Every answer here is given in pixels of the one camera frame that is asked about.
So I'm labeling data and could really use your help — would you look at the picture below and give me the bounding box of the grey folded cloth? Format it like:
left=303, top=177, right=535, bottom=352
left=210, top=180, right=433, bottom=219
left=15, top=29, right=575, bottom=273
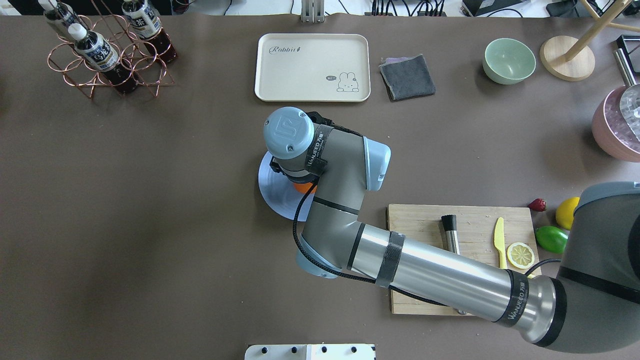
left=379, top=54, right=436, bottom=101

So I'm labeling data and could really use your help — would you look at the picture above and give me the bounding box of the mint green bowl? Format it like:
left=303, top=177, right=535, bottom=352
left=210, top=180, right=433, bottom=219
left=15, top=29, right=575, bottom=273
left=482, top=38, right=537, bottom=85

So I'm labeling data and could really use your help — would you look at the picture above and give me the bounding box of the metal ice scoop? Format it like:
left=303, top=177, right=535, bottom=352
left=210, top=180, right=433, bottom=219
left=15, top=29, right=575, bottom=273
left=614, top=48, right=640, bottom=141

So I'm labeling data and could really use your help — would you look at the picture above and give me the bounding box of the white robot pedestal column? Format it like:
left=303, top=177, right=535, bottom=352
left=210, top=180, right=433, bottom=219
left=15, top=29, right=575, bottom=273
left=244, top=343, right=377, bottom=360

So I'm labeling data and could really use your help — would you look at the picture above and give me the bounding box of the green lime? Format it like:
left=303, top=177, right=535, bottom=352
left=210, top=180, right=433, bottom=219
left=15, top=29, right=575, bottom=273
left=534, top=225, right=569, bottom=254

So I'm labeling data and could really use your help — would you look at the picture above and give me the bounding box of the pink bowl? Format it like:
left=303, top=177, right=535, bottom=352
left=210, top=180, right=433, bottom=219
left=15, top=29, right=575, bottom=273
left=590, top=86, right=640, bottom=163

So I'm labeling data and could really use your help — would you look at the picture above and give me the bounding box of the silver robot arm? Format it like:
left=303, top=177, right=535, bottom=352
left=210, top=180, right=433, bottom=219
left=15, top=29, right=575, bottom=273
left=263, top=107, right=640, bottom=354

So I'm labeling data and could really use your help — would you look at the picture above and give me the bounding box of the copper wire bottle rack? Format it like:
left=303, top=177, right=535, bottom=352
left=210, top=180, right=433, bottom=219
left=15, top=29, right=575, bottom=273
left=39, top=0, right=178, bottom=99

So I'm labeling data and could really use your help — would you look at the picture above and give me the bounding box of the yellow lemon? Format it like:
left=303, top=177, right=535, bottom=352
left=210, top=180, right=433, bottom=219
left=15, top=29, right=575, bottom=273
left=555, top=196, right=580, bottom=231

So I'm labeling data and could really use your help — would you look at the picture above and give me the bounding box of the wooden cup tree stand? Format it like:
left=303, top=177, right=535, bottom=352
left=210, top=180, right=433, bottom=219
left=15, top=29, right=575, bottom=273
left=539, top=0, right=640, bottom=82

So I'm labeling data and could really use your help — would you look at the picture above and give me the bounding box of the dark bottle front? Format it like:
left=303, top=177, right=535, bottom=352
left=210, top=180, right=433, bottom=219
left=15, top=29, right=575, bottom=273
left=68, top=23, right=138, bottom=95

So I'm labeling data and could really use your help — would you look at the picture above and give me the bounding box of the wooden cutting board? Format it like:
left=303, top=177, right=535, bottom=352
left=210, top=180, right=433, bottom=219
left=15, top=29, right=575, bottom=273
left=386, top=203, right=542, bottom=317

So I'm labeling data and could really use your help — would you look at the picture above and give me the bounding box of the dark bottle back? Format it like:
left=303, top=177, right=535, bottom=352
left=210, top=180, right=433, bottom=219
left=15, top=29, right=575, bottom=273
left=38, top=0, right=87, bottom=42

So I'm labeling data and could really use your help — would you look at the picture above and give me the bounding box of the red strawberry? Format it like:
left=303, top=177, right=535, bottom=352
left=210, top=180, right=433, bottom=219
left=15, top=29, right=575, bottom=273
left=527, top=198, right=547, bottom=212

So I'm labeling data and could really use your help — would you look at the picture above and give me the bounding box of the orange fruit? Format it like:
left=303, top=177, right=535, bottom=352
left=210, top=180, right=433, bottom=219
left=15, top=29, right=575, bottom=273
left=292, top=182, right=317, bottom=195

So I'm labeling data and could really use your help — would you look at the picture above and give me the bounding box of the lemon slice upper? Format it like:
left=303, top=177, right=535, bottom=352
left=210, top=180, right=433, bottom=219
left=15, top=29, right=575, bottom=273
left=506, top=242, right=536, bottom=270

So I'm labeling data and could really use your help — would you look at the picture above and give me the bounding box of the cream serving tray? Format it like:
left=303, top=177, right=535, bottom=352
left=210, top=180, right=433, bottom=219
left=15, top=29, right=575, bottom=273
left=254, top=33, right=371, bottom=103

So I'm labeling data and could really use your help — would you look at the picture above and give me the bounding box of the dark bottle middle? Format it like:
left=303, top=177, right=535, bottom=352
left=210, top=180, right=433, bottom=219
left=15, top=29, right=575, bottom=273
left=121, top=0, right=178, bottom=64

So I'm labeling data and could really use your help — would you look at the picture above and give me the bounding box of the clear ice cubes pile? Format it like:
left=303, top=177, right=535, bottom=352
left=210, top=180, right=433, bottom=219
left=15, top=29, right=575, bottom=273
left=604, top=86, right=640, bottom=153

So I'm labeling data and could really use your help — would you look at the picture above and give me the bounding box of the dark bottle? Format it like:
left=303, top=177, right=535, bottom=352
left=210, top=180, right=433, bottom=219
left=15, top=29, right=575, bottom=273
left=38, top=0, right=87, bottom=42
left=68, top=23, right=138, bottom=95
left=121, top=0, right=178, bottom=64

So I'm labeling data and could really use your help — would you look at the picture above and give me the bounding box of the blue plate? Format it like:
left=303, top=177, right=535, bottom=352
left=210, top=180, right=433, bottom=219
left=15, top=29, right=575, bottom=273
left=257, top=152, right=304, bottom=220

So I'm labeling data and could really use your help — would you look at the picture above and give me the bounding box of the metal handled knife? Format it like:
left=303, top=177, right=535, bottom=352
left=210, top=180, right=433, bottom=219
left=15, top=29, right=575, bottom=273
left=440, top=214, right=461, bottom=255

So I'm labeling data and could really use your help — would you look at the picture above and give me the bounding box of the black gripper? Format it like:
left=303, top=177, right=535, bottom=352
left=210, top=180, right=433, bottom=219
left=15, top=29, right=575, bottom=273
left=270, top=156, right=320, bottom=184

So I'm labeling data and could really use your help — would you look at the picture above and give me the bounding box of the yellow banana peel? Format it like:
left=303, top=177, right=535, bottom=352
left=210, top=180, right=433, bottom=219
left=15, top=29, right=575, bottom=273
left=493, top=217, right=508, bottom=269

